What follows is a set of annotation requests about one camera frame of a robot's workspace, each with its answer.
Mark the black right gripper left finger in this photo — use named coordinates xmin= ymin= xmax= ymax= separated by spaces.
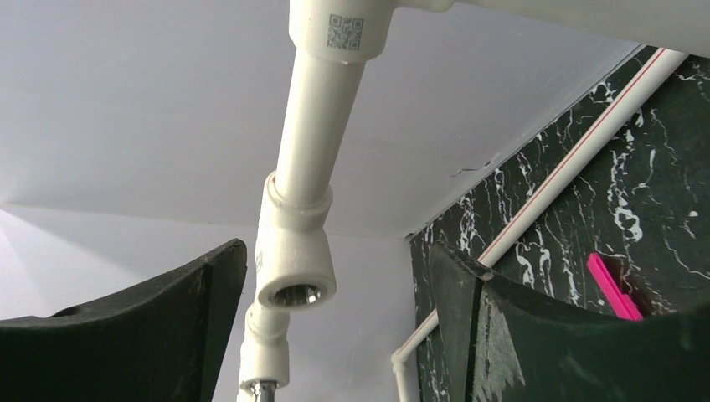
xmin=1 ymin=239 xmax=247 ymax=401

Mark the chrome water faucet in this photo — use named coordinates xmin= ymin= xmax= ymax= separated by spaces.
xmin=249 ymin=380 xmax=279 ymax=402

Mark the pink plastic strip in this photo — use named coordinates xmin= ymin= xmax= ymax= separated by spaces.
xmin=586 ymin=253 xmax=644 ymax=321

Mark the white PVC pipe frame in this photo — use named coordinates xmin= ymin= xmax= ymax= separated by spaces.
xmin=238 ymin=1 xmax=709 ymax=401

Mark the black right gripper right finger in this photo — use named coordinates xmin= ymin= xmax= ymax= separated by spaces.
xmin=428 ymin=243 xmax=709 ymax=401

